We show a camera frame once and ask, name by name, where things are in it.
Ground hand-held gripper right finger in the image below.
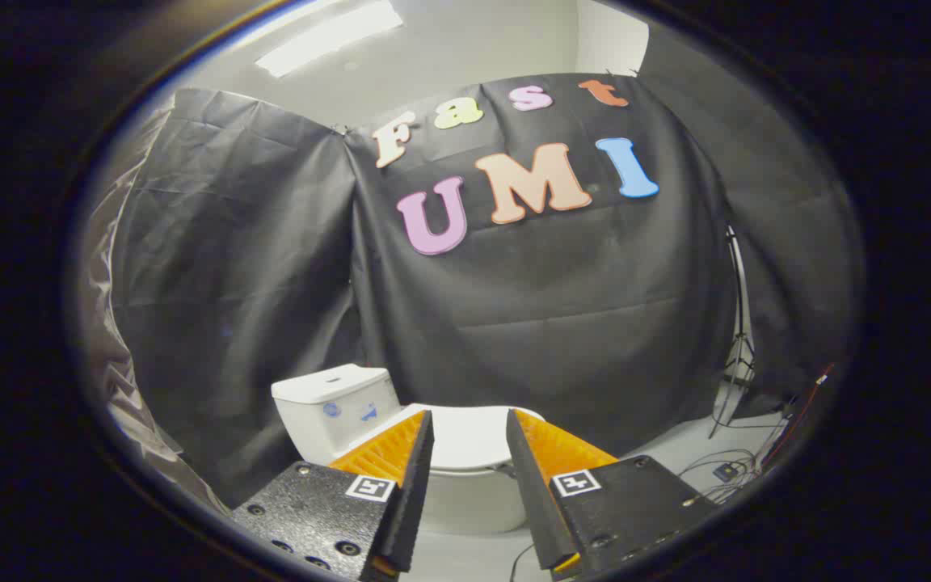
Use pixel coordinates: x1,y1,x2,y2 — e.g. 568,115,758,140
506,408,718,582

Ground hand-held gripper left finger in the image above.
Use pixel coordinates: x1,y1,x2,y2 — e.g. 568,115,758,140
231,410,435,582

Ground white toilet lid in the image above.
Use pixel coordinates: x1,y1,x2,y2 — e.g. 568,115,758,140
369,403,547,474

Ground white toilet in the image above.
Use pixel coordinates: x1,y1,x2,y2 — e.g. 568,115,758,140
271,364,529,535

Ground black backdrop cloth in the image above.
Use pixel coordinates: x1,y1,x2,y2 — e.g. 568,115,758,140
110,23,864,510

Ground black light stand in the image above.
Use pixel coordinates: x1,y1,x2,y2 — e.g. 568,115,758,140
708,226,757,441

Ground grey plastic sheet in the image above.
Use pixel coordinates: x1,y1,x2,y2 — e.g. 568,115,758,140
80,105,232,515

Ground tangled floor cables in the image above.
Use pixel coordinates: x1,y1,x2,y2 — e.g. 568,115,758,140
676,416,794,504

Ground thin red cable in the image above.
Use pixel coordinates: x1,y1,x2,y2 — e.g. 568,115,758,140
760,364,836,471

